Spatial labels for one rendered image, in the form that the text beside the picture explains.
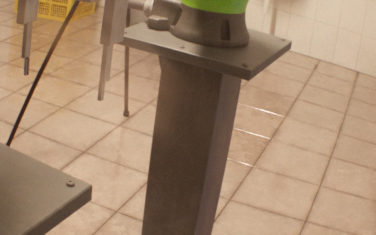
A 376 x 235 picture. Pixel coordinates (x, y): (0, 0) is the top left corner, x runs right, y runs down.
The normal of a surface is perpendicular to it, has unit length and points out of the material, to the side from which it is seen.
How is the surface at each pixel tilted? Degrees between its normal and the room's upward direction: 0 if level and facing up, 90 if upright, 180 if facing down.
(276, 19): 90
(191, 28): 66
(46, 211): 0
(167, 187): 90
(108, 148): 0
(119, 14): 90
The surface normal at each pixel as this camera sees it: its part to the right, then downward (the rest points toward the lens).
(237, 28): 0.69, 0.04
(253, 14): -0.37, 0.33
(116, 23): 0.89, 0.29
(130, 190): 0.14, -0.90
